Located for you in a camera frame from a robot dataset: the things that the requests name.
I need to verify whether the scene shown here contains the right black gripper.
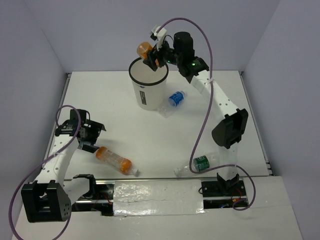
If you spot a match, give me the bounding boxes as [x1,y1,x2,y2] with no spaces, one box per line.
[142,37,181,72]

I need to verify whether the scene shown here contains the short orange juice bottle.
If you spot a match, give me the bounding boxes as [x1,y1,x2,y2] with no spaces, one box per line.
[136,41,158,66]

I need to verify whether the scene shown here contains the long orange bottle white cap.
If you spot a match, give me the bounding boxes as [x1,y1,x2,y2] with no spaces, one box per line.
[95,146,140,177]

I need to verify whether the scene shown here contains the clear bottle blue label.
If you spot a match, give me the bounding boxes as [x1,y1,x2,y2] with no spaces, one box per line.
[157,90,187,118]

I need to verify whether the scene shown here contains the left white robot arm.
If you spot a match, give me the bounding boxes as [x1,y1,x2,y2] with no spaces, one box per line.
[21,109,106,223]

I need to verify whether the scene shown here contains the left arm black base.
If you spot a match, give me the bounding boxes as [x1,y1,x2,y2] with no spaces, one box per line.
[72,174,114,217]

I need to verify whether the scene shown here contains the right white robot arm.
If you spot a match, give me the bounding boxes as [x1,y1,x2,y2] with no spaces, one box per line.
[137,31,249,196]

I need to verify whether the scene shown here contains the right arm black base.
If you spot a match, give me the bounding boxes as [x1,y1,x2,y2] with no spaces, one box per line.
[198,179,249,210]

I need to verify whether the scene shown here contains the white bin with black rim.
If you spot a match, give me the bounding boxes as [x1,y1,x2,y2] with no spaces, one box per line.
[128,58,169,111]

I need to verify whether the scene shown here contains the silver tape patch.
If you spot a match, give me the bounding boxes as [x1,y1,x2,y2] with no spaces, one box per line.
[113,179,205,217]

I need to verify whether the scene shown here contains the clear bottle green label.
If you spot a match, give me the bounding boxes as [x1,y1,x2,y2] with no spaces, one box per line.
[173,152,220,178]

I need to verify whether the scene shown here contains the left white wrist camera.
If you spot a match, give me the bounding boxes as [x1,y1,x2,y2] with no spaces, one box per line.
[79,109,91,125]

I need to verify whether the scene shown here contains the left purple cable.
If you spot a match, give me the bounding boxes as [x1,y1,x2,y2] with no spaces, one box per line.
[9,105,82,240]

